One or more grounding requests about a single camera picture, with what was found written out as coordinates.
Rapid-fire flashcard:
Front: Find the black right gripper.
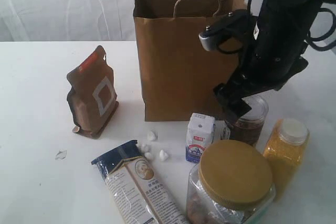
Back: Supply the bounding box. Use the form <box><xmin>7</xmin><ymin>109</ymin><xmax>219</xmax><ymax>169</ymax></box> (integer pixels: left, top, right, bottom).
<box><xmin>213</xmin><ymin>3</ymin><xmax>308</xmax><ymax>122</ymax></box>

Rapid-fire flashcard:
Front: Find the clear can with pull-tab lid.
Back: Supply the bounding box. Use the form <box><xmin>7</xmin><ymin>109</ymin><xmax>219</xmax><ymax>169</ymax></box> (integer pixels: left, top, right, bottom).
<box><xmin>224</xmin><ymin>95</ymin><xmax>269</xmax><ymax>147</ymax></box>

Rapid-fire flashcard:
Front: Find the yellow millet bottle white cap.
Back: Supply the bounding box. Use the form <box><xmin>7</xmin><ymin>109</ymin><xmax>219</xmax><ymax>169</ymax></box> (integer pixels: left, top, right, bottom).
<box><xmin>263</xmin><ymin>118</ymin><xmax>310</xmax><ymax>201</ymax></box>

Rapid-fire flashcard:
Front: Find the clear jar with gold lid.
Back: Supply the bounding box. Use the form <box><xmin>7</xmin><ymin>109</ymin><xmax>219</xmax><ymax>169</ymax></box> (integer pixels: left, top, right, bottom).
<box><xmin>186</xmin><ymin>140</ymin><xmax>276</xmax><ymax>223</ymax></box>

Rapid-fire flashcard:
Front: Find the brown paper shopping bag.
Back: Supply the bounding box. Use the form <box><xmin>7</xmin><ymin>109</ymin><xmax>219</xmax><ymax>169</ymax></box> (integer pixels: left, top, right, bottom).
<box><xmin>133</xmin><ymin>0</ymin><xmax>246</xmax><ymax>122</ymax></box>

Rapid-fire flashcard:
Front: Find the small white blue carton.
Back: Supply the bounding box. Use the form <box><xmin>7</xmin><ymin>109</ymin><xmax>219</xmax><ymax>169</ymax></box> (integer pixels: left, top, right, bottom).
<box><xmin>220</xmin><ymin>121</ymin><xmax>230</xmax><ymax>140</ymax></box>

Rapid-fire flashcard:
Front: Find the white blue milk carton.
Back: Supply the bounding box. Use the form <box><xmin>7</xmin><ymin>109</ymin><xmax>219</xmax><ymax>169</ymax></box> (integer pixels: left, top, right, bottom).
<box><xmin>185</xmin><ymin>113</ymin><xmax>215</xmax><ymax>163</ymax></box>

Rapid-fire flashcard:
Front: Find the white crumpled paper bit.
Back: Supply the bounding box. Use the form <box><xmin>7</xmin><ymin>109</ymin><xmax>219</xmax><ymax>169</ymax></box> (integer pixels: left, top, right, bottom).
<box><xmin>144</xmin><ymin>152</ymin><xmax>153</xmax><ymax>161</ymax></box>
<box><xmin>159</xmin><ymin>150</ymin><xmax>169</xmax><ymax>162</ymax></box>
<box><xmin>147</xmin><ymin>131</ymin><xmax>158</xmax><ymax>142</ymax></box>
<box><xmin>140</xmin><ymin>144</ymin><xmax>151</xmax><ymax>154</ymax></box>

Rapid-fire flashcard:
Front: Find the noodle packet blue and white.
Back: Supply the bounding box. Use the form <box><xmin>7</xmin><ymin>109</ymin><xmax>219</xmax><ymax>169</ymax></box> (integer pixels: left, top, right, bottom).
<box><xmin>91</xmin><ymin>140</ymin><xmax>188</xmax><ymax>223</ymax></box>

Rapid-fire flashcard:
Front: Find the brown kraft coffee pouch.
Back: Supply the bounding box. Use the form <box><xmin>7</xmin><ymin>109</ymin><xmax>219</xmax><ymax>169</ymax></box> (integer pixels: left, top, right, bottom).
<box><xmin>66</xmin><ymin>45</ymin><xmax>119</xmax><ymax>139</ymax></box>

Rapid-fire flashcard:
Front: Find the torn clear plastic scrap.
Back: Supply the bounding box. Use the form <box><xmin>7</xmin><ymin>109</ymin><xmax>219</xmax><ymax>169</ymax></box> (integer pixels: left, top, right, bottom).
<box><xmin>55</xmin><ymin>150</ymin><xmax>67</xmax><ymax>160</ymax></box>

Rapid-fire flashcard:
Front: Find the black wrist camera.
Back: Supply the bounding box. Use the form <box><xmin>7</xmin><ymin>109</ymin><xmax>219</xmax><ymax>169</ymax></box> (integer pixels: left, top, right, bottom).
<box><xmin>198</xmin><ymin>9</ymin><xmax>257</xmax><ymax>55</ymax></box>

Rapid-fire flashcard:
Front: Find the black cable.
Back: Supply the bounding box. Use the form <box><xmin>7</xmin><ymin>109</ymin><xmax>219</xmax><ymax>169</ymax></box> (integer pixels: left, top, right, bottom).
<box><xmin>246</xmin><ymin>0</ymin><xmax>336</xmax><ymax>51</ymax></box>

